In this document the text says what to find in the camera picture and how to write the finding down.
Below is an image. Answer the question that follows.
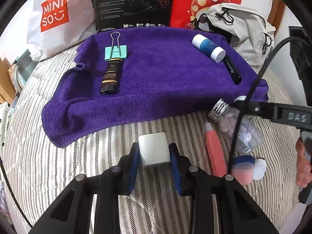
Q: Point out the pink bottle blue cap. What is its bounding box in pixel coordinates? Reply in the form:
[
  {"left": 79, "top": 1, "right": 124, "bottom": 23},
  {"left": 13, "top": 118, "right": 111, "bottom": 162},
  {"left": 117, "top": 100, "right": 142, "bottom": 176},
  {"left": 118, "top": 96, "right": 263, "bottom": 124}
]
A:
[{"left": 231, "top": 155, "right": 255, "bottom": 185}]

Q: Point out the pink tube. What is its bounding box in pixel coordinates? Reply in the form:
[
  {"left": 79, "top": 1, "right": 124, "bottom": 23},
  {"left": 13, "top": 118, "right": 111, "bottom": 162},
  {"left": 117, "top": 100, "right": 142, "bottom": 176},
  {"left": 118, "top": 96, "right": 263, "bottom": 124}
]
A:
[{"left": 205, "top": 122, "right": 227, "bottom": 177}]

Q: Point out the white Miniso shopping bag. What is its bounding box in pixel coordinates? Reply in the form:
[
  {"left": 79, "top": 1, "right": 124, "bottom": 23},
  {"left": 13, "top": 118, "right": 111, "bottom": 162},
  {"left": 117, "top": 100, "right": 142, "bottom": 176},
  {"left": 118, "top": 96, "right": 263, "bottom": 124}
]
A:
[{"left": 27, "top": 0, "right": 97, "bottom": 61}]

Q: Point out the small white cylinder bottle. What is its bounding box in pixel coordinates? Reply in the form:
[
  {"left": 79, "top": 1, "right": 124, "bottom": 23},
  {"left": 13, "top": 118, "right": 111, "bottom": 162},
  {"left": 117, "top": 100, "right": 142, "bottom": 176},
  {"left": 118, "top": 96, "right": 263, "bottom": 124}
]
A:
[{"left": 234, "top": 95, "right": 246, "bottom": 102}]

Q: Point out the right hand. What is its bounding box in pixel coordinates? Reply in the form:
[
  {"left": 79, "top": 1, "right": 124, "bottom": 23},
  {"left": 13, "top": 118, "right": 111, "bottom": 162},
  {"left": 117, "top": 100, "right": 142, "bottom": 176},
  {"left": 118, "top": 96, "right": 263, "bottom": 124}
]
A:
[{"left": 296, "top": 137, "right": 312, "bottom": 188}]

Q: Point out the black headset box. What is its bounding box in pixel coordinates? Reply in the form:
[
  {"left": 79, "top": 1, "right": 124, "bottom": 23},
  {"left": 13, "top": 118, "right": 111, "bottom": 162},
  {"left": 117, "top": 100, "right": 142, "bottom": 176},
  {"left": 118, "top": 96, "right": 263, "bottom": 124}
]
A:
[{"left": 94, "top": 0, "right": 173, "bottom": 32}]

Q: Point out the teal binder clip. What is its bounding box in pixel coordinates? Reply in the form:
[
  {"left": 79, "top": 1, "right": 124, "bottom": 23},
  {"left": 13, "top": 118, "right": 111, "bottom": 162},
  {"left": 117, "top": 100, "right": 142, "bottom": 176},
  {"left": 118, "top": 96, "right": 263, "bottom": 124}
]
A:
[{"left": 104, "top": 31, "right": 128, "bottom": 61}]

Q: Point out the blue white Vaseline balm stick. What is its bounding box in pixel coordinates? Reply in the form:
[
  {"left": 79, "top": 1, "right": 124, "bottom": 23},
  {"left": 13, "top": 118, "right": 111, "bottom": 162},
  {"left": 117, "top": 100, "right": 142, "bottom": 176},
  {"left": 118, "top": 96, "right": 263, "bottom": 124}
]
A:
[{"left": 192, "top": 34, "right": 226, "bottom": 63}]

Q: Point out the black Horizon box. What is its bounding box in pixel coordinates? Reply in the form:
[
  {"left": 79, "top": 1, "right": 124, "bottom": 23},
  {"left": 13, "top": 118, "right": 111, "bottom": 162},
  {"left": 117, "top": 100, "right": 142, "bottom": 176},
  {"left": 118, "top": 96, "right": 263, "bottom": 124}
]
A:
[{"left": 223, "top": 55, "right": 243, "bottom": 85}]

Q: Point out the black gold Grand Reserve lighter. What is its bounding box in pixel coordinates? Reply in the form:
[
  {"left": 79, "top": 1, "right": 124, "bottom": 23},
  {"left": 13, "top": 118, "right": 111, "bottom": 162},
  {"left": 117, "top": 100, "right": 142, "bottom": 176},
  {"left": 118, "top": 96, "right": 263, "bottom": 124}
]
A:
[{"left": 100, "top": 58, "right": 122, "bottom": 95}]

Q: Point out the clear candy jar silver lid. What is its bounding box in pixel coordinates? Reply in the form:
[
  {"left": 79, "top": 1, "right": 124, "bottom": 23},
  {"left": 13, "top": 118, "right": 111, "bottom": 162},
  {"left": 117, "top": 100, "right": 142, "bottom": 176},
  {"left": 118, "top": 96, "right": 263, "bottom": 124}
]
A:
[{"left": 207, "top": 98, "right": 266, "bottom": 155}]

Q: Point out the striped bed cover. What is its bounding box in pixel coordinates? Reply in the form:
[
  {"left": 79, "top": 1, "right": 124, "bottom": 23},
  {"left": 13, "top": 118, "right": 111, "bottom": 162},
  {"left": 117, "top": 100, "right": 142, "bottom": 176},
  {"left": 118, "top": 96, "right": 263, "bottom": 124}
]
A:
[{"left": 3, "top": 47, "right": 299, "bottom": 233}]

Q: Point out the grey Nike backpack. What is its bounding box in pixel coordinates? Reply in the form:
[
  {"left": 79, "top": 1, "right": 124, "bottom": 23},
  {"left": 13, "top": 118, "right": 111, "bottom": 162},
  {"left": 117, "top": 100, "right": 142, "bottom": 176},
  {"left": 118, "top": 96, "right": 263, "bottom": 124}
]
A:
[{"left": 195, "top": 3, "right": 276, "bottom": 66}]

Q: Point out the white wall charger plug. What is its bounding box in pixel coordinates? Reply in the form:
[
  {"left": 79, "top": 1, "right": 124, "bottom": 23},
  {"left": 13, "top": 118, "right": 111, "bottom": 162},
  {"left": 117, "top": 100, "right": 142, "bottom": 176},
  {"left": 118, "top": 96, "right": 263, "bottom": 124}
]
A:
[{"left": 139, "top": 133, "right": 171, "bottom": 168}]

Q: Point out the black cable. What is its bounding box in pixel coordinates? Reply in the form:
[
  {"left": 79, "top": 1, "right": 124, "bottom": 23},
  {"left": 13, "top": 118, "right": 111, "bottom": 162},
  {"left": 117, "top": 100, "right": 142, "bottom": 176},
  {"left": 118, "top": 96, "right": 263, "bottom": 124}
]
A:
[{"left": 227, "top": 36, "right": 308, "bottom": 176}]

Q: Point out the small white cap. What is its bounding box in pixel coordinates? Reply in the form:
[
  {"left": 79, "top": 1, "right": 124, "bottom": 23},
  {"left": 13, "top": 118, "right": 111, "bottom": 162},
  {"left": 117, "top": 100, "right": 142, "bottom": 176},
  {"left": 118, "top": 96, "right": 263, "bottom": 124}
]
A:
[{"left": 253, "top": 159, "right": 267, "bottom": 181}]

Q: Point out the purple towel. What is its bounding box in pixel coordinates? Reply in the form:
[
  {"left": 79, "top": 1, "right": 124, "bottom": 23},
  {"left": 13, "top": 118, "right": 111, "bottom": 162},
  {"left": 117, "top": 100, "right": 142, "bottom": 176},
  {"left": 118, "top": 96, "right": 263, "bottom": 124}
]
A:
[{"left": 42, "top": 27, "right": 256, "bottom": 147}]

